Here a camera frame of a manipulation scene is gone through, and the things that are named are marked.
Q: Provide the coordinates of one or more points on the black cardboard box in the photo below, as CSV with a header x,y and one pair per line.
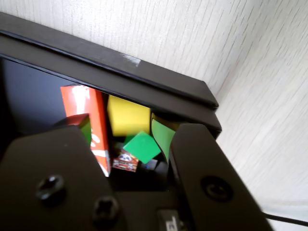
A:
x,y
31,96

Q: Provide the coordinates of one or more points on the yellow wooden cube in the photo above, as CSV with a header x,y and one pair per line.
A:
x,y
127,115

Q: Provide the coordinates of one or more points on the red box with white print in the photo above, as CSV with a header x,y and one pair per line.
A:
x,y
96,115

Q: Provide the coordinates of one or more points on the green wooden cube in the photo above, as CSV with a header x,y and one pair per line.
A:
x,y
142,146

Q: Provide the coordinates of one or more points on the colourful candy pack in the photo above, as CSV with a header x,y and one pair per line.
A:
x,y
125,161

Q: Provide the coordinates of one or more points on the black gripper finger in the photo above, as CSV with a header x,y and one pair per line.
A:
x,y
48,180
204,168

